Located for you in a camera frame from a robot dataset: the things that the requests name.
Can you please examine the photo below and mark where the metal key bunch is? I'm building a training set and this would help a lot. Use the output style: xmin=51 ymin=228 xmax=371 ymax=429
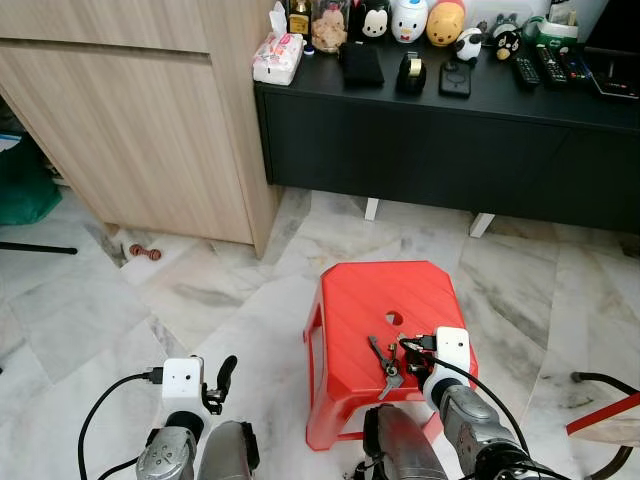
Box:
xmin=366 ymin=335 xmax=407 ymax=402

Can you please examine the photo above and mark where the silver left robot leg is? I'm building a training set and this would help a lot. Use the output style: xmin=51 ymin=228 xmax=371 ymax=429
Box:
xmin=196 ymin=420 xmax=262 ymax=480

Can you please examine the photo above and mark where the silver robot leg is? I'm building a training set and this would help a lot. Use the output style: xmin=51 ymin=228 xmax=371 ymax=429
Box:
xmin=196 ymin=420 xmax=262 ymax=480
xmin=360 ymin=403 xmax=449 ymax=480

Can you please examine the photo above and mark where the red plastic stool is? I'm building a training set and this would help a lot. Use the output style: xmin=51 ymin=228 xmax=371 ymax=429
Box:
xmin=304 ymin=261 xmax=480 ymax=452

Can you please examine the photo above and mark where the silver right robot leg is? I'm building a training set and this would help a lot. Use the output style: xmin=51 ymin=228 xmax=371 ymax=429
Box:
xmin=360 ymin=403 xmax=449 ymax=480

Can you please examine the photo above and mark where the small brown wooden toy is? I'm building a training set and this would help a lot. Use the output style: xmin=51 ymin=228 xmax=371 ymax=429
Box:
xmin=127 ymin=243 xmax=162 ymax=261

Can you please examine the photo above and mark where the black metal table base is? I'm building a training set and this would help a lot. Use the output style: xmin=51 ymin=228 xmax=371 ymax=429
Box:
xmin=570 ymin=371 xmax=640 ymax=480

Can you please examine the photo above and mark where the marble table with red edge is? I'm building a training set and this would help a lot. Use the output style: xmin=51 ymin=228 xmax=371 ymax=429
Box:
xmin=565 ymin=392 xmax=640 ymax=448

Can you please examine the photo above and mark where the black low sideboard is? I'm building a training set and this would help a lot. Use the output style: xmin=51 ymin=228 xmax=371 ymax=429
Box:
xmin=253 ymin=18 xmax=640 ymax=237

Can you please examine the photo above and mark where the black chair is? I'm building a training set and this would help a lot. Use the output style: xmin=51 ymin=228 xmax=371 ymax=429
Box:
xmin=0 ymin=241 xmax=80 ymax=256

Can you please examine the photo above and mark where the light wooden cabinet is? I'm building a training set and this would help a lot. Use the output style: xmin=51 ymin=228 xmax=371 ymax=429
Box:
xmin=0 ymin=0 xmax=286 ymax=259

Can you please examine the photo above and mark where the green bag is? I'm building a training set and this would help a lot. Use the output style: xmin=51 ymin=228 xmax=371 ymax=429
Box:
xmin=0 ymin=130 xmax=64 ymax=227

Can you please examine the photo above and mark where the small black case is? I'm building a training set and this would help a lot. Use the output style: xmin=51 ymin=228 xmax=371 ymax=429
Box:
xmin=437 ymin=61 xmax=474 ymax=99

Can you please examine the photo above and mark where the black tape dispenser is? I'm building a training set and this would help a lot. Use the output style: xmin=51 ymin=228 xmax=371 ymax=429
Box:
xmin=394 ymin=51 xmax=429 ymax=97

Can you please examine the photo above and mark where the black remote control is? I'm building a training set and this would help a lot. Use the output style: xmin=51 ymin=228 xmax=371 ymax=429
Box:
xmin=511 ymin=55 xmax=542 ymax=91
xmin=532 ymin=44 xmax=569 ymax=86
xmin=556 ymin=47 xmax=593 ymax=83

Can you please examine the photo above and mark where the small white black figurine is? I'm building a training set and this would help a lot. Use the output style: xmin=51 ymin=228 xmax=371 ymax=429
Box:
xmin=454 ymin=27 xmax=486 ymax=64

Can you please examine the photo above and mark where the pink tissue pack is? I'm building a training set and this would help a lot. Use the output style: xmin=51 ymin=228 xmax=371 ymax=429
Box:
xmin=251 ymin=2 xmax=305 ymax=86

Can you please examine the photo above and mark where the yellow bear plush toy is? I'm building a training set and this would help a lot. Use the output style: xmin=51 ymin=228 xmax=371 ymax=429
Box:
xmin=425 ymin=0 xmax=467 ymax=49

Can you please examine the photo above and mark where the white duck plush toy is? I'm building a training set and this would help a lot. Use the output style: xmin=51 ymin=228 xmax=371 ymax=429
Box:
xmin=389 ymin=0 xmax=430 ymax=45

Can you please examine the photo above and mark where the clear snack jar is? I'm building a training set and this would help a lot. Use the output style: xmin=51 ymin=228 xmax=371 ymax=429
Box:
xmin=309 ymin=0 xmax=350 ymax=55

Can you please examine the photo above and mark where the black mouse plush toy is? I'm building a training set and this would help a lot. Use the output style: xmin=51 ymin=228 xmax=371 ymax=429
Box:
xmin=359 ymin=0 xmax=394 ymax=42

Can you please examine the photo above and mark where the black tray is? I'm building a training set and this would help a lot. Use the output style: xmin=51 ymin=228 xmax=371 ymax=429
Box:
xmin=585 ymin=45 xmax=640 ymax=101

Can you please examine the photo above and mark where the gold trophy with blue ball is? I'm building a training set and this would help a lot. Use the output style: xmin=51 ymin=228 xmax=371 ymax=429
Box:
xmin=288 ymin=0 xmax=312 ymax=38

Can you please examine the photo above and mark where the green desk holder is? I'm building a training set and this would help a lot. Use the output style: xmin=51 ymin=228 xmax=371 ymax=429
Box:
xmin=523 ymin=3 xmax=582 ymax=51

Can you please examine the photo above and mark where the black television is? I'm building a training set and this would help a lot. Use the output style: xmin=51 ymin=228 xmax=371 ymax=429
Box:
xmin=583 ymin=0 xmax=640 ymax=53

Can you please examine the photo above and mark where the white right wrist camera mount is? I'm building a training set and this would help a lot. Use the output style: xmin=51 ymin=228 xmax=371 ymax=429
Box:
xmin=424 ymin=326 xmax=472 ymax=401

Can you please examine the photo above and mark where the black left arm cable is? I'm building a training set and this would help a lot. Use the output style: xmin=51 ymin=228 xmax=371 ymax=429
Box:
xmin=77 ymin=368 xmax=166 ymax=480

